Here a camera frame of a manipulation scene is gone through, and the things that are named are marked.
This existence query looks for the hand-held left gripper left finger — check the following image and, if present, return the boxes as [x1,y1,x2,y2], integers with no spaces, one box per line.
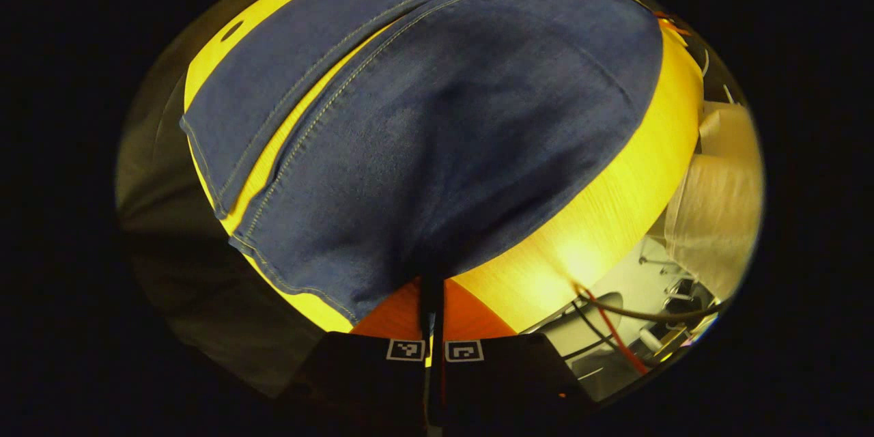
[280,277,432,431]

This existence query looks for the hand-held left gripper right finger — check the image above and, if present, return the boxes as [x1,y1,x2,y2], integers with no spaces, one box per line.
[434,278,598,427]

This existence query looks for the blue jeans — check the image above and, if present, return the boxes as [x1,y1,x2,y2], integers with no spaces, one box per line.
[179,0,664,326]

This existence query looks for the black backdrop cloth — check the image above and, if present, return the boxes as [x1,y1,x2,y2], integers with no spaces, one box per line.
[115,14,328,400]

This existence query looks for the person's light clothing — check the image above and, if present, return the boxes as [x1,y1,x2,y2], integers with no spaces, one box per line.
[664,101,764,302]

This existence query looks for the chair base with castors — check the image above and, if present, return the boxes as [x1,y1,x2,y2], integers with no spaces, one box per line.
[638,253,714,308]

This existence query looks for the red cable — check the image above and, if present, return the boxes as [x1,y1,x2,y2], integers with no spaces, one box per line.
[574,283,649,376]

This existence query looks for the black cable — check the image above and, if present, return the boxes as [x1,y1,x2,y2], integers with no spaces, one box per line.
[572,287,721,326]

